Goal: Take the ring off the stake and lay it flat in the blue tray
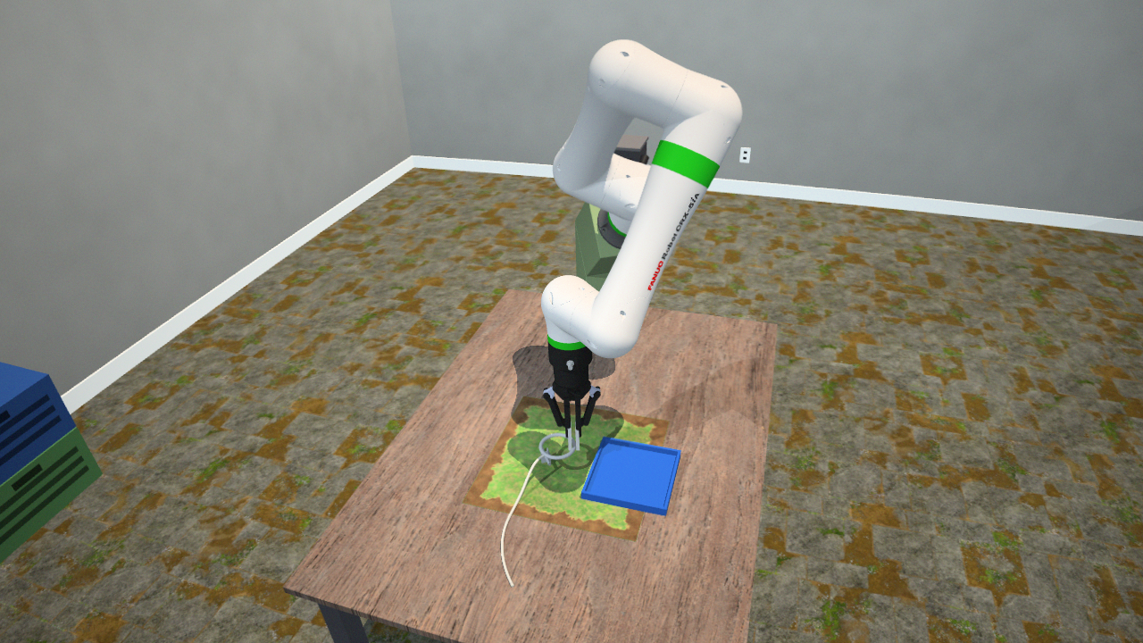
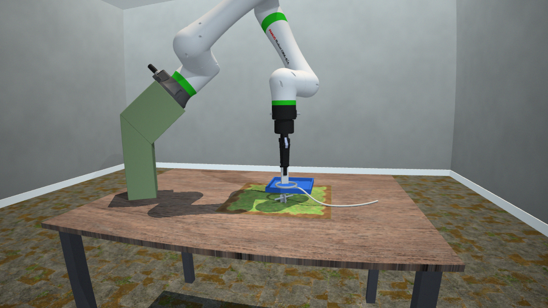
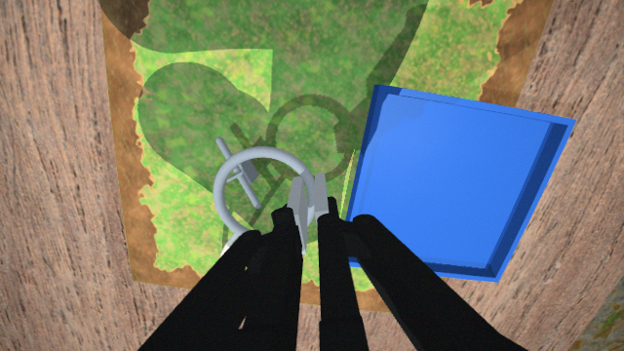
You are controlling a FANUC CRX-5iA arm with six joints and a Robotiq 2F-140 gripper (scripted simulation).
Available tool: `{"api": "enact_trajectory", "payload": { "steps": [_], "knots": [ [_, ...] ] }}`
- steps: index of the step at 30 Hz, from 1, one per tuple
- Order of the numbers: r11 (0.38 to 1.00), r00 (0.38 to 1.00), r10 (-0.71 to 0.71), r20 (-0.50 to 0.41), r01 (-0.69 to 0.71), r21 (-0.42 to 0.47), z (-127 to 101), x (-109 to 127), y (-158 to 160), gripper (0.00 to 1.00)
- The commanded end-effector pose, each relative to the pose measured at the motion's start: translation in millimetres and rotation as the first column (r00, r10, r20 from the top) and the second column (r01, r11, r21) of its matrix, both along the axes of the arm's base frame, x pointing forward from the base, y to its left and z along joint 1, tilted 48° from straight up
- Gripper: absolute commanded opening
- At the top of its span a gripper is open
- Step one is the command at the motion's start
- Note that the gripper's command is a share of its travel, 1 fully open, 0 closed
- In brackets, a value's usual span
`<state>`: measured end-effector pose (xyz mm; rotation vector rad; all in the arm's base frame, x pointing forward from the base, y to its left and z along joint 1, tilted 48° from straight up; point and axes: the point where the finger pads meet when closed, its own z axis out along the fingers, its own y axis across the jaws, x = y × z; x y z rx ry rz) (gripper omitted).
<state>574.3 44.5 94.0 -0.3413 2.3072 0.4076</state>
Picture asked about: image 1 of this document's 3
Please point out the blue tray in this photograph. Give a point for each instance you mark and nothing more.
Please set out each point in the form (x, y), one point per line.
(641, 475)

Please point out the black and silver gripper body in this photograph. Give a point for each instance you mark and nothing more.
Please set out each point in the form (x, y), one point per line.
(571, 380)

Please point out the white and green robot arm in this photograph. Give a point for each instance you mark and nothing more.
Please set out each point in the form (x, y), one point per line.
(700, 117)

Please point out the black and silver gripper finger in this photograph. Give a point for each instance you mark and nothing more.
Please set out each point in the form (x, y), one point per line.
(594, 395)
(549, 396)

